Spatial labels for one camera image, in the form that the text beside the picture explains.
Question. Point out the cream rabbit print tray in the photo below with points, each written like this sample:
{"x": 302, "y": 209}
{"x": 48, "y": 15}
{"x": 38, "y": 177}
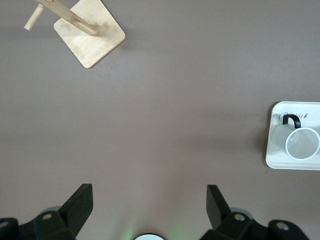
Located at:
{"x": 272, "y": 160}

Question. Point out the wooden mug stand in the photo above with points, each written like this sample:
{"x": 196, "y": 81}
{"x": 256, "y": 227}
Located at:
{"x": 90, "y": 40}

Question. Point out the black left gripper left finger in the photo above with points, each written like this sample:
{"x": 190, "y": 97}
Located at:
{"x": 67, "y": 217}

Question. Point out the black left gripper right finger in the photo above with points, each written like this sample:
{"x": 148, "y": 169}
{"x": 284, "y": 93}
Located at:
{"x": 225, "y": 217}

